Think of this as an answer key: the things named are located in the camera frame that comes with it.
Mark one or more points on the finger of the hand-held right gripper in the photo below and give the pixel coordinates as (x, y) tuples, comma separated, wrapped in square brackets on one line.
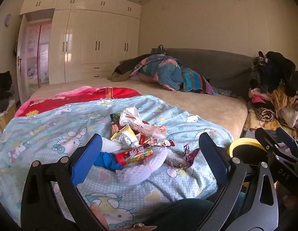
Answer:
[(289, 143), (267, 140)]

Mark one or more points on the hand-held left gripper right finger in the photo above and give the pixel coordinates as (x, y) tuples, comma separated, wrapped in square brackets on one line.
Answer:
[(211, 155)]

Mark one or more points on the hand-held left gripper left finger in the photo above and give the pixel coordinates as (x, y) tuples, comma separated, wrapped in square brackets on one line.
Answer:
[(86, 160)]

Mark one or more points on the red candy tube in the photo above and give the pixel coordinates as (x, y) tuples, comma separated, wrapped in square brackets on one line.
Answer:
[(135, 154)]

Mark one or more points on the white foam fruit net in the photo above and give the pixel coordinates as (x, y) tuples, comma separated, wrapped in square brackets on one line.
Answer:
[(110, 145), (144, 173)]

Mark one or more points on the white and orange plastic bag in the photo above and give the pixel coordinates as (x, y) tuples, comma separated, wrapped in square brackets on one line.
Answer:
[(134, 120)]

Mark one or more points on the person's left hand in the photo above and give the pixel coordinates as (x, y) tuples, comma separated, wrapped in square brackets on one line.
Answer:
[(102, 215)]

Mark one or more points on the purple candy wrapper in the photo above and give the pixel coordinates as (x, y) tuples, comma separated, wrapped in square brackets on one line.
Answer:
[(191, 155)]

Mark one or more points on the striped brown candy wrapper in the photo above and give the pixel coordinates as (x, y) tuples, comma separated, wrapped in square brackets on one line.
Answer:
[(176, 164)]

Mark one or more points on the blue cartoon cat blanket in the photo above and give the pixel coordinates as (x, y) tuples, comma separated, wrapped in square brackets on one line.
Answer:
[(55, 134)]

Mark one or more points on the yellow snack wrapper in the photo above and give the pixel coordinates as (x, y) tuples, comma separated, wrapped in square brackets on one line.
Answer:
[(123, 137)]

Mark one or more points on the green snack wrapper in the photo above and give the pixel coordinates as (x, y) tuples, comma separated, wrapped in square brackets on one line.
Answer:
[(114, 118)]

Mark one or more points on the dark red snack wrapper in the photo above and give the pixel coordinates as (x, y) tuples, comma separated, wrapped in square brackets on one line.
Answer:
[(161, 142)]

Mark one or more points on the pile of clothes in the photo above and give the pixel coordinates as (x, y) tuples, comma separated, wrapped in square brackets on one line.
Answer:
[(276, 89)]

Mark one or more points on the beige bed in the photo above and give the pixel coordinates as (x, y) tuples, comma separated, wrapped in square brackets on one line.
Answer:
[(187, 101)]

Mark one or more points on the patterned grey cloth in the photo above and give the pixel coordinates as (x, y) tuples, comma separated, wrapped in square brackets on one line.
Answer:
[(224, 92)]

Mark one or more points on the red cartoon blanket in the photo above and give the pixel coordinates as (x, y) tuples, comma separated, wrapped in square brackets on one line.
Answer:
[(96, 95)]

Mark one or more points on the person's leg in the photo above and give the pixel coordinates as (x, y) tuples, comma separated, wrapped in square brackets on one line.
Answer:
[(177, 214)]

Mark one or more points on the striped towel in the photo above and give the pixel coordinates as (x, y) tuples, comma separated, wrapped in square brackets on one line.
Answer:
[(193, 80)]

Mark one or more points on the grey headboard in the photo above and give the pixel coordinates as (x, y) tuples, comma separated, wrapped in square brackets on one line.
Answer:
[(223, 67)]

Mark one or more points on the white cabinet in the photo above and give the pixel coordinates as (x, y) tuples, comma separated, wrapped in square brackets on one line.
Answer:
[(5, 118)]

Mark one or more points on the dark brown clothes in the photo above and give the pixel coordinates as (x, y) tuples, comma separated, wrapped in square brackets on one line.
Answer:
[(125, 69)]

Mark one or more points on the blue floral quilt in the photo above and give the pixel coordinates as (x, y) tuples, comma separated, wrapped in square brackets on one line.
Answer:
[(161, 69)]

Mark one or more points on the black plush toy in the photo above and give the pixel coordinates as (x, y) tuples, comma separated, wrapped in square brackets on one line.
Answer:
[(3, 89)]

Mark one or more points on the pink cartoon curtain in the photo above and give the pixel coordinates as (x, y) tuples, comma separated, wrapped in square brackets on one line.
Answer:
[(39, 53)]

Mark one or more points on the cream wardrobe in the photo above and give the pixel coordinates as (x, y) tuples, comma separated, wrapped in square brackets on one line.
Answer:
[(96, 38)]

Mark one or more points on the round wall clock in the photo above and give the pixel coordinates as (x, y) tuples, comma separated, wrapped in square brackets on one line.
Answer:
[(7, 20)]

